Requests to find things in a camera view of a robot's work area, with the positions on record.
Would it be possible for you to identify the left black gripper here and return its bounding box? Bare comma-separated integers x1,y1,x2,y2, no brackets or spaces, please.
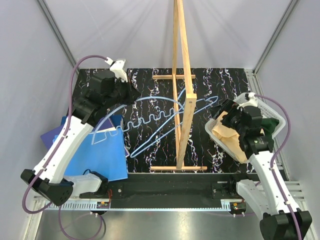
104,75,142,108

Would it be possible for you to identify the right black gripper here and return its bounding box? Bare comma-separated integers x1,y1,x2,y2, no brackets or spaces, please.
208,98,247,136

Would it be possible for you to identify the cream yellow t shirt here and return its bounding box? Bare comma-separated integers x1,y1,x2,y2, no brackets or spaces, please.
211,111,248,164

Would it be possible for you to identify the green and white t shirt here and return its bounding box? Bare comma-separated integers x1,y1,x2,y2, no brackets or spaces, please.
261,117,280,145

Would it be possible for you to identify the light blue plastic hanger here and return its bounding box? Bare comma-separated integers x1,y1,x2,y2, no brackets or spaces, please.
91,96,184,145

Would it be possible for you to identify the light blue wire hanger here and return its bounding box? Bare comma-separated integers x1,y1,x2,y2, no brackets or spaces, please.
129,87,219,159

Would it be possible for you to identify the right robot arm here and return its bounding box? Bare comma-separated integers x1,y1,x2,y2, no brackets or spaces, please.
210,99,312,240

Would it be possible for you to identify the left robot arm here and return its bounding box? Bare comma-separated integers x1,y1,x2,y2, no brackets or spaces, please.
20,68,140,206

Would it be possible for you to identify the wooden hanger stand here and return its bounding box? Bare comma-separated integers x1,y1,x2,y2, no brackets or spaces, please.
150,0,207,172

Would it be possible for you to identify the white plastic basket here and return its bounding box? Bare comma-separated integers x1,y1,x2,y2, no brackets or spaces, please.
205,92,286,163

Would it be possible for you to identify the black marbled mat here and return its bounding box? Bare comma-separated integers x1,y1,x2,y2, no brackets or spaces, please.
67,67,276,174

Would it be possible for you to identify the blue folder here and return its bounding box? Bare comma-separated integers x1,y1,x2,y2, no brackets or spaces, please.
64,115,129,182

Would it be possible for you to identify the purple folder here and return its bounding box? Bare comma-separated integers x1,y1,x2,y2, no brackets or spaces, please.
40,114,124,150

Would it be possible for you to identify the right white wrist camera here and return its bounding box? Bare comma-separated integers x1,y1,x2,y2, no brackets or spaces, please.
236,92,258,110

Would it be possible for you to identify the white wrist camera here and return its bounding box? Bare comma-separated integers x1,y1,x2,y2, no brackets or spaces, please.
104,57,129,83
236,92,258,110

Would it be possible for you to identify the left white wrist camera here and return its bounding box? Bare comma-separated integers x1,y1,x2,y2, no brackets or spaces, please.
104,57,129,83

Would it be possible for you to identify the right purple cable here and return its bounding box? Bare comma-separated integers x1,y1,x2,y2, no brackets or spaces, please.
254,94,303,240

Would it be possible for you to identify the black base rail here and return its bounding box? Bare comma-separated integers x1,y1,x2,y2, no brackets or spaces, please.
80,172,276,210

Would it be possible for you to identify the white slotted cable duct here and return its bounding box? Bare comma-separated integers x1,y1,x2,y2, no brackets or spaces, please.
47,201,111,211

